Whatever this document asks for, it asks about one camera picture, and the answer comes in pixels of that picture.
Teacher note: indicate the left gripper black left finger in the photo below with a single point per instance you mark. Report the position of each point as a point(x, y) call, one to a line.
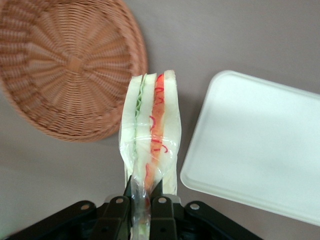
point(112, 217)

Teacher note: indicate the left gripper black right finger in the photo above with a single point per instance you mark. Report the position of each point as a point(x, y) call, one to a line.
point(162, 220)

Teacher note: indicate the plastic-wrapped sandwich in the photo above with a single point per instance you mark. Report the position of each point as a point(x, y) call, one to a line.
point(150, 120)

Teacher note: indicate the cream rectangular tray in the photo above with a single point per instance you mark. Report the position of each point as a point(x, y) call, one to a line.
point(250, 145)

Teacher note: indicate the round brown wicker basket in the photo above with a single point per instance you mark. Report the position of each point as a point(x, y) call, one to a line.
point(70, 65)

